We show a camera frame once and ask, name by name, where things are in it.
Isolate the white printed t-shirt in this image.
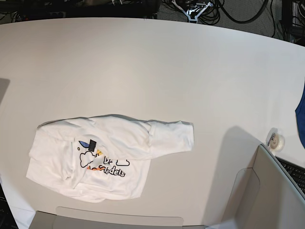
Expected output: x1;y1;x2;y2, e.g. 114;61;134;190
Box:
26;115;194;203

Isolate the clear tape roll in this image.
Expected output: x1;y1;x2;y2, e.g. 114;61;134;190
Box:
265;127;285;152

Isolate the blue cloth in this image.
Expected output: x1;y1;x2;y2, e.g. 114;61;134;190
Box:
295;87;305;147

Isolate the black keyboard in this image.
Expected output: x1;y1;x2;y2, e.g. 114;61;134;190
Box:
275;156;305;199

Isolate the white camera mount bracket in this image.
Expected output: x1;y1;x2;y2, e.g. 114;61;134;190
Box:
170;0;214;24

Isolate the black cable bundle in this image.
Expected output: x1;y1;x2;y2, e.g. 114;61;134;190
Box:
209;0;277;24

